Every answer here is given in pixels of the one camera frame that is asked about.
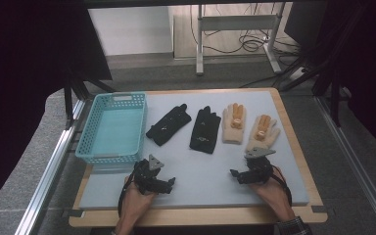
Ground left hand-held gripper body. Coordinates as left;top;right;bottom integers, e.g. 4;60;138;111
132;154;170;196

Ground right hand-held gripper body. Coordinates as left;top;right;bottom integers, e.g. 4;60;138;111
239;146;277;186

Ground person's left hand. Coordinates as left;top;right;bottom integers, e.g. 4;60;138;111
119;175;159;227

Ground person's right hand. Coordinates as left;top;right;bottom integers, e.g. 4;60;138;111
249;165;297;222

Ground beige glove with orange fingers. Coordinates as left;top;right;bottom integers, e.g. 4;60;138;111
221;102;247;145
245;114;281;153

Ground black glove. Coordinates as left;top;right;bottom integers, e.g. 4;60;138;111
145;103;193;147
189;105;222;155

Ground turquoise plastic basket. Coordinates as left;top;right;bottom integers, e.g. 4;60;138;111
74;91;149;165

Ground black tripod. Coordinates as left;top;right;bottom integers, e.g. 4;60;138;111
279;6;371;129
63;70;116;129

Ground white metal stand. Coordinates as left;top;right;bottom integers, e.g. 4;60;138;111
195;3;284;76

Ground dark curtain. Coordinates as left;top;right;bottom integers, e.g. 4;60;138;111
285;0;376;162
0;0;113;217

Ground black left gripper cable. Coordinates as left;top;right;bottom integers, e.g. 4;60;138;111
117;175;135;218

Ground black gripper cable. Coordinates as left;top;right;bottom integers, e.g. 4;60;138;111
271;165;294;208
117;175;135;218

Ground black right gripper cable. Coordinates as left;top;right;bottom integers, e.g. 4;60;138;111
271;165;294;208

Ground aluminium rail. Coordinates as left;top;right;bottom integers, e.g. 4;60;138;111
313;96;376;235
14;98;86;235

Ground black floor cables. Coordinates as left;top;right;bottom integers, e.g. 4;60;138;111
189;3;303;57

